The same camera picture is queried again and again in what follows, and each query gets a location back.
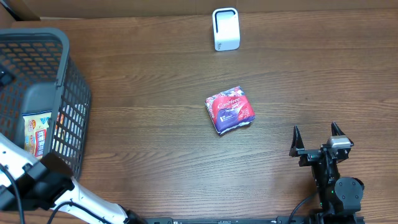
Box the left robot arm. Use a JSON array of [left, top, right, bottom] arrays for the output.
[[1, 135, 146, 224]]

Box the red purple Carefree pad pack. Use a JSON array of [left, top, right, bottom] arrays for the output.
[[205, 86, 256, 135]]

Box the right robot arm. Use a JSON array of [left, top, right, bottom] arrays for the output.
[[287, 122, 364, 223]]

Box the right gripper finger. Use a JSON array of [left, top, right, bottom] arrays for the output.
[[331, 121, 345, 136], [289, 125, 304, 157]]

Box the yellow snack bag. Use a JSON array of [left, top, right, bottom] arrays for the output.
[[22, 110, 51, 159]]

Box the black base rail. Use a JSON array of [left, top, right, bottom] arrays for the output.
[[144, 216, 365, 224]]

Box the white barcode scanner stand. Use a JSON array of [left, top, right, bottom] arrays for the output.
[[212, 7, 241, 52]]

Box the grey plastic shopping basket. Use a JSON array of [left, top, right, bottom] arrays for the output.
[[1, 28, 91, 179]]

